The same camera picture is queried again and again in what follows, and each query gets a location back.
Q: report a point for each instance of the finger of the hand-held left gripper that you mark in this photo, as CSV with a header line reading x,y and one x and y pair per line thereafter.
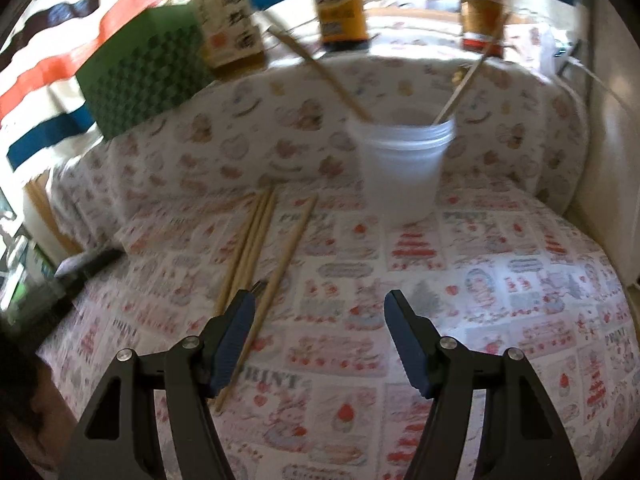
x,y
95,262

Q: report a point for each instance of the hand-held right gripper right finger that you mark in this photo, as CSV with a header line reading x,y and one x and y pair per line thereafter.
x,y
410,345

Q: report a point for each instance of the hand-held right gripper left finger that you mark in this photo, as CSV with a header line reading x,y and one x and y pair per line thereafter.
x,y
232,345

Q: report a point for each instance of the wooden chopstick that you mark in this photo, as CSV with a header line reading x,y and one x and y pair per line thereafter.
x,y
460,91
260,245
240,252
251,245
286,260
320,73

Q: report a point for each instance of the translucent plastic cup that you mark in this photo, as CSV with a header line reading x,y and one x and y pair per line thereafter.
x,y
400,175

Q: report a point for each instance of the person's left forearm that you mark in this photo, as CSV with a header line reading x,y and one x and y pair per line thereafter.
x,y
47,420

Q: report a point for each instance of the printed patchwork tablecloth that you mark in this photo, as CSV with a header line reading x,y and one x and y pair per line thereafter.
x,y
350,270

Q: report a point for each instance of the bear-print cloth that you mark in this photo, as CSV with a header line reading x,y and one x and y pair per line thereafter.
x,y
200,160

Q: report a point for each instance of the striped curtain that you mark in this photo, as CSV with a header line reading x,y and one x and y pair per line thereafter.
x,y
50,75

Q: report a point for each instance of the green checkered board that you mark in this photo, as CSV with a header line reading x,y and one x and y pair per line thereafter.
x,y
145,70

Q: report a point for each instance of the white board panel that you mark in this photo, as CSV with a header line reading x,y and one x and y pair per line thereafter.
x,y
615,160

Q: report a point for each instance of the clear cooking wine bottle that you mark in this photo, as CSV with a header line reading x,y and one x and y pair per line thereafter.
x,y
225,10

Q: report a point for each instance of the dark sauce bottle yellow label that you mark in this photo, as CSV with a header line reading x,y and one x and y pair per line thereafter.
x,y
340,10

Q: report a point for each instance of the red-capped sauce bottle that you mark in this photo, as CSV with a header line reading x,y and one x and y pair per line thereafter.
x,y
480,5

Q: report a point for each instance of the wooden frame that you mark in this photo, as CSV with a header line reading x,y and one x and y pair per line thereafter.
x,y
45,210

